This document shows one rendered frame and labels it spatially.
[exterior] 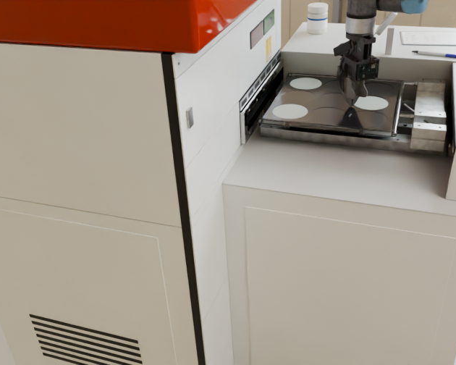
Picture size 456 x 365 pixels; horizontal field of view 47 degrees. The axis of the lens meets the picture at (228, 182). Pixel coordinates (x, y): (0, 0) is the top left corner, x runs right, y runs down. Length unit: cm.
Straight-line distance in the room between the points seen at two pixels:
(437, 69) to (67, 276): 124
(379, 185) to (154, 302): 64
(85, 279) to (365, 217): 74
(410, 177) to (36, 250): 98
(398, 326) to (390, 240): 28
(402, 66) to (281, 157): 54
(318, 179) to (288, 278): 29
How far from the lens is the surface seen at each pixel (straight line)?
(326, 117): 149
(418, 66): 177
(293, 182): 134
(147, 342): 153
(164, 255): 127
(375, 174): 139
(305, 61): 180
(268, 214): 135
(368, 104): 157
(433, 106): 165
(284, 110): 153
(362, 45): 143
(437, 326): 150
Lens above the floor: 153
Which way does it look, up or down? 32 degrees down
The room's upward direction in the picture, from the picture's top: 3 degrees counter-clockwise
